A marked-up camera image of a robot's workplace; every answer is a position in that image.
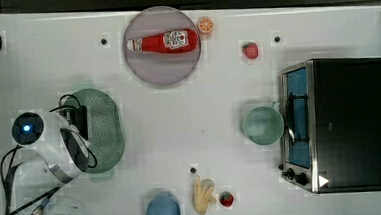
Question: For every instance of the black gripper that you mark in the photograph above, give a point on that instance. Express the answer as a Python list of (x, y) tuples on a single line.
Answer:
[(78, 118)]

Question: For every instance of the green plastic strainer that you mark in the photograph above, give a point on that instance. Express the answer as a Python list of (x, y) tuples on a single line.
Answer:
[(106, 133)]

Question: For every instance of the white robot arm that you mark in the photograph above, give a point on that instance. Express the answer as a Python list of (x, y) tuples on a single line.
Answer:
[(49, 153)]

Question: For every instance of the round grey plate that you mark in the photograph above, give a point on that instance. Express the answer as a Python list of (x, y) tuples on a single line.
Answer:
[(155, 68)]

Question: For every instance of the blue cup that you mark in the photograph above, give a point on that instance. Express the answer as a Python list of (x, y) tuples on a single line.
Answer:
[(163, 204)]

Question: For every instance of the red ketchup bottle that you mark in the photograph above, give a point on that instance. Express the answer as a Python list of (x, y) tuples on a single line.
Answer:
[(175, 41)]

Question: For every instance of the yellow banana bunch toy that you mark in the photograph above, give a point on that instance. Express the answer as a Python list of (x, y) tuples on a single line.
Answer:
[(203, 195)]

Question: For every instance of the orange slice toy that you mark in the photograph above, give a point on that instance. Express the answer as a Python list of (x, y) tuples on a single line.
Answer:
[(205, 25)]

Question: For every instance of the small red strawberry toy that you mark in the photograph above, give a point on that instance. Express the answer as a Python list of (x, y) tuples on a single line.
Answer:
[(226, 199)]

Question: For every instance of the pink strawberry toy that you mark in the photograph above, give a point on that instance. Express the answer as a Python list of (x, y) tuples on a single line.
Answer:
[(250, 50)]

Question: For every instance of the green cup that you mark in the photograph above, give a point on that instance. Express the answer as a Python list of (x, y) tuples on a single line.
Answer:
[(263, 124)]

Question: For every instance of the black toaster oven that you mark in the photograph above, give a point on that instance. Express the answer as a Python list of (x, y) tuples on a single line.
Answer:
[(332, 136)]

